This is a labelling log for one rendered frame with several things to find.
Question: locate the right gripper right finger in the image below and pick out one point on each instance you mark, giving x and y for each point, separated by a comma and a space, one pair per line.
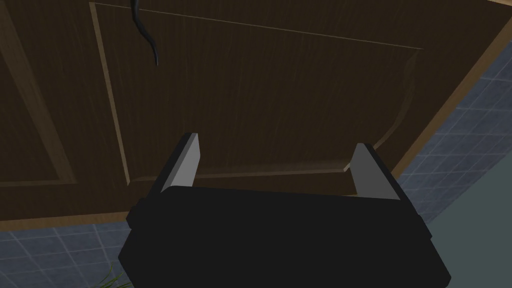
370, 172

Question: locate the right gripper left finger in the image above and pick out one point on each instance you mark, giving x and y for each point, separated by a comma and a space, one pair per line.
184, 164

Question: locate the brown cupboard door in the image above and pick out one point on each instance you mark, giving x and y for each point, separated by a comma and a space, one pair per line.
260, 100

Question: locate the green plant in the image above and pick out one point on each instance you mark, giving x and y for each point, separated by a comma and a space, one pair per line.
114, 281

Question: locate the dark brown wooden cupboard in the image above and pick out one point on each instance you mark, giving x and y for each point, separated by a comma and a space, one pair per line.
48, 120

